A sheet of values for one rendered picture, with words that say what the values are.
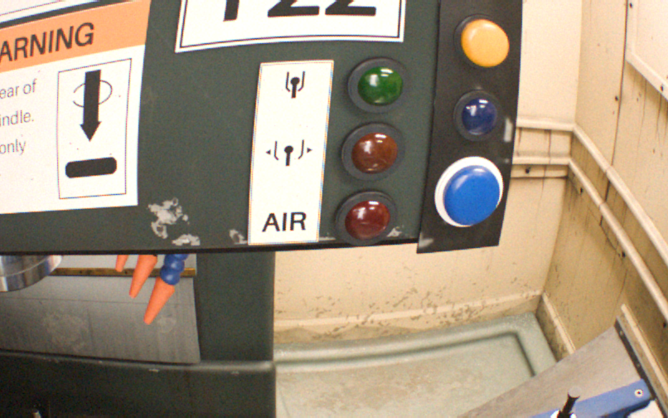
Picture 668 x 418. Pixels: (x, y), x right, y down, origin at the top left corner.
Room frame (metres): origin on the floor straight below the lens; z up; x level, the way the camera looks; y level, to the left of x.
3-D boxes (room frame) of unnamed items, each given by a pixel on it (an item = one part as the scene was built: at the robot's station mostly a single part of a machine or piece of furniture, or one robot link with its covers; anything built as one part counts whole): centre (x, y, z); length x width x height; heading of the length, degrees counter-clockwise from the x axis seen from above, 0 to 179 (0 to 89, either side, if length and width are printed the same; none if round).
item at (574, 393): (0.48, -0.22, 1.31); 0.02 x 0.02 x 0.03
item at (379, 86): (0.36, -0.01, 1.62); 0.02 x 0.01 x 0.02; 105
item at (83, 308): (0.93, 0.39, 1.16); 0.48 x 0.05 x 0.51; 105
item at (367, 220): (0.36, -0.01, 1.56); 0.02 x 0.01 x 0.02; 105
